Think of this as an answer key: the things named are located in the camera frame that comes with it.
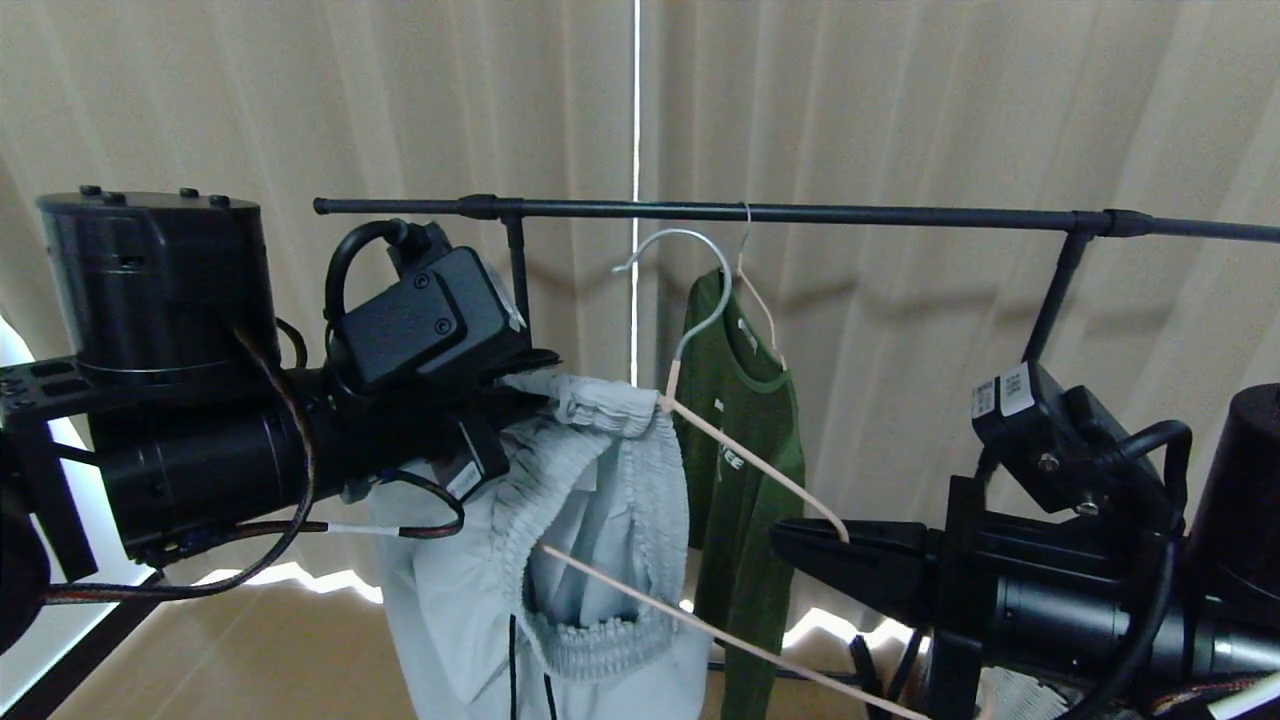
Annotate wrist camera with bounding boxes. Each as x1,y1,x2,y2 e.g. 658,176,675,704
970,362,1191,546
325,220,561,396

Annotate black clothes rack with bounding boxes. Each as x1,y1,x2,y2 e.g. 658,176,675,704
313,193,1280,720

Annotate beige curtain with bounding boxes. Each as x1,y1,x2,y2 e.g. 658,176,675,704
0,0,1280,651

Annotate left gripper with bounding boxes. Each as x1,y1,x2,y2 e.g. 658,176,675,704
100,368,511,563

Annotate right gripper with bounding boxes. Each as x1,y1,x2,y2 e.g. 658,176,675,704
928,475,1280,720

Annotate green printed sleeveless shirt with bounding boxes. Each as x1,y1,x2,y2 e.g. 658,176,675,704
672,268,807,720

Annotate pink clothes hanger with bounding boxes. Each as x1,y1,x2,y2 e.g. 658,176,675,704
540,228,931,720
736,203,789,371

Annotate pale grey shorts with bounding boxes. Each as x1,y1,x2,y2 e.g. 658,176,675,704
370,370,716,720

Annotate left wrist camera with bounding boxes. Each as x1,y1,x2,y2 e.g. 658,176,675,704
325,220,561,396

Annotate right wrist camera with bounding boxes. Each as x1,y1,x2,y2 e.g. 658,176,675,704
970,362,1191,546

